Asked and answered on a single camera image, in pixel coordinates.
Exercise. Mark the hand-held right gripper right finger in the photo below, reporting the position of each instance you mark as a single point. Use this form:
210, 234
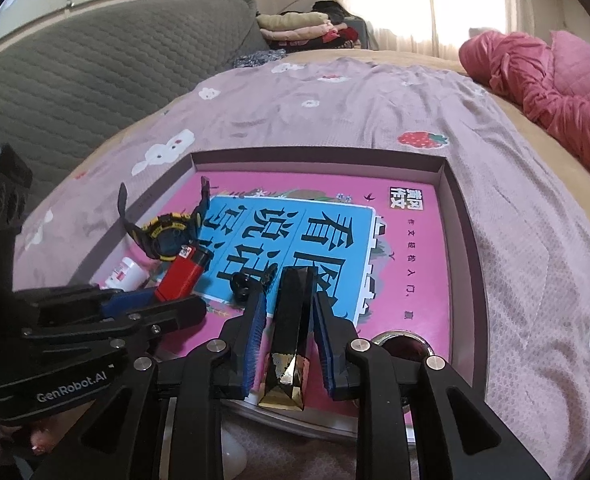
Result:
325, 345

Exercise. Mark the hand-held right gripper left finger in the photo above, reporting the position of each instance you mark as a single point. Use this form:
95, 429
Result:
255, 340

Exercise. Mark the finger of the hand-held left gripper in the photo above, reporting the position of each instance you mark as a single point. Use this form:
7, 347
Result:
165, 317
125, 301

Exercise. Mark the white pill bottle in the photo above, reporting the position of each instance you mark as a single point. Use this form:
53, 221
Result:
125, 271

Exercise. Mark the black and gold faceted bottle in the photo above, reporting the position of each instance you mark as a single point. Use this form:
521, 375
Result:
287, 340

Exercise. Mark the red lighter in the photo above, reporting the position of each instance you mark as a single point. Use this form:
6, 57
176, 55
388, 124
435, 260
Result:
182, 275

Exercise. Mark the small black clip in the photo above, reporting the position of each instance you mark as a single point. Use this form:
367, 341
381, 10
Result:
240, 285

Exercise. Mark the grey box with pink book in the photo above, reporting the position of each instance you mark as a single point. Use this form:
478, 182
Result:
462, 285

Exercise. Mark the silver metal jar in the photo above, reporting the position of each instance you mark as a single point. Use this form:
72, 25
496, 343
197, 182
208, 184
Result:
400, 342

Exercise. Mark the black and yellow wristwatch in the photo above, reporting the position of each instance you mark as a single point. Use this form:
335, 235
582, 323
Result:
167, 237

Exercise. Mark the pink and blue book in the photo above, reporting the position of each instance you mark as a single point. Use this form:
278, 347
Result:
400, 270

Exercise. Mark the white earbuds case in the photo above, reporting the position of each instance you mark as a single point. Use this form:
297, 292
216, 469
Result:
235, 450

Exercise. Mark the lilac printed bed sheet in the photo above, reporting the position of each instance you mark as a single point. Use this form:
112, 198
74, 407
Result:
525, 260

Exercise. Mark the grey quilted headboard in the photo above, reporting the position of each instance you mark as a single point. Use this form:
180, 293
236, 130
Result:
100, 85

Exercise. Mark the dark floral cloth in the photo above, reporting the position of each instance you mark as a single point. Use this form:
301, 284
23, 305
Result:
252, 58

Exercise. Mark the stack of folded clothes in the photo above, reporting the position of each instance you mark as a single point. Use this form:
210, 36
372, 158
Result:
300, 27

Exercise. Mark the white curtain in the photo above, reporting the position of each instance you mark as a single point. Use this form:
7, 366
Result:
390, 5

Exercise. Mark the pink quilt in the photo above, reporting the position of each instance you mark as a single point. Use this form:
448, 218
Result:
565, 90

